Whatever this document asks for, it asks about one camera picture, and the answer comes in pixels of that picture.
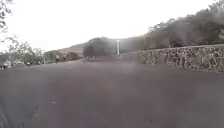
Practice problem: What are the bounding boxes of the pale pole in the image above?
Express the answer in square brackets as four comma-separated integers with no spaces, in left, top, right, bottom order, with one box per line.
[115,39,121,56]

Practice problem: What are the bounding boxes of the wooded hillside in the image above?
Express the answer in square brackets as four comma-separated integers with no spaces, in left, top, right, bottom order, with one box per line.
[56,0,224,58]

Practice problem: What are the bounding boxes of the rough stone wall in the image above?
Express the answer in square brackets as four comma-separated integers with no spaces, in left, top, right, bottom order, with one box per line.
[120,43,224,74]

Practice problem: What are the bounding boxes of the grey asphalt road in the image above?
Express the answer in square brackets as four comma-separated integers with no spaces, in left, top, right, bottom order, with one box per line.
[0,59,224,128]

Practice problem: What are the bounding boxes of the dark round tree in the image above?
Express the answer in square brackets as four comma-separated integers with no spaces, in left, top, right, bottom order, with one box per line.
[83,37,113,59]

